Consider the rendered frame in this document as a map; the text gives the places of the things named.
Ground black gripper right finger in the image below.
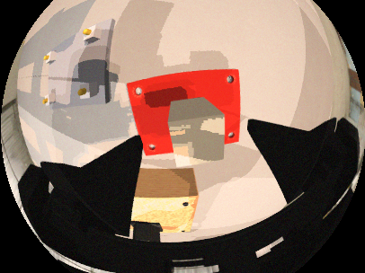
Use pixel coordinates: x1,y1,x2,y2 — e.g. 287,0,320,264
246,118,337,204

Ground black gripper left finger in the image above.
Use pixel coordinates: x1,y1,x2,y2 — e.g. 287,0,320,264
40,135,143,237

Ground red board with square handle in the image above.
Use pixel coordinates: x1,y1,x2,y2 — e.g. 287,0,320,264
127,69,241,167

